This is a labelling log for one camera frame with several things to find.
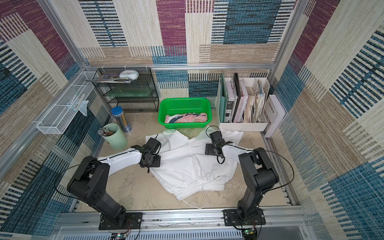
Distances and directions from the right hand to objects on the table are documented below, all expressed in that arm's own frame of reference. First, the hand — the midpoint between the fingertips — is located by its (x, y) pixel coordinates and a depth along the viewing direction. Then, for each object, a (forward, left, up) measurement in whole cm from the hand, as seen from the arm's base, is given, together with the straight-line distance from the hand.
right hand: (213, 150), depth 98 cm
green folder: (+16, -5, +30) cm, 34 cm away
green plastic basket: (+26, +20, +8) cm, 34 cm away
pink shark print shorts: (+21, +18, +9) cm, 29 cm away
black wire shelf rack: (+39, +56, +21) cm, 71 cm away
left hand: (-8, +37, +1) cm, 38 cm away
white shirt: (-13, +18, 0) cm, 22 cm away
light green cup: (+3, +61, +9) cm, 61 cm away
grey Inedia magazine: (+13, -36, +20) cm, 43 cm away
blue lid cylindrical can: (+16, +60, +20) cm, 65 cm away
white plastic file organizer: (+21, -18, +21) cm, 34 cm away
